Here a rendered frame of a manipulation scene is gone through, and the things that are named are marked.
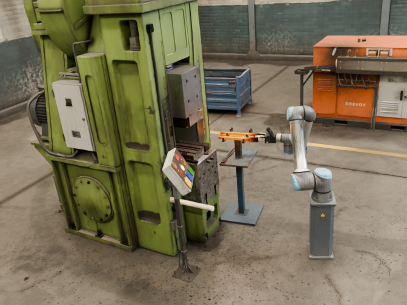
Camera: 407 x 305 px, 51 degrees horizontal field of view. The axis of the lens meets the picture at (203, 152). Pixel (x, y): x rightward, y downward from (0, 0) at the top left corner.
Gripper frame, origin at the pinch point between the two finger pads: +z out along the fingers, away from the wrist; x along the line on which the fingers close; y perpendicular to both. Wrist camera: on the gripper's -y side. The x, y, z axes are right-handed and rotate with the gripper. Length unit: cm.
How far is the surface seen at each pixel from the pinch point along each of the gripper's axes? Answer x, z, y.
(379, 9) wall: 690, -108, -31
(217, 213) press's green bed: -34, 37, 78
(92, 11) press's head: -88, 106, -135
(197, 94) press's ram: -42, 42, -54
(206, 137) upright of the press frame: -7, 52, 3
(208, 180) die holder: -48, 37, 30
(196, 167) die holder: -65, 41, 9
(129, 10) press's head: -93, 69, -135
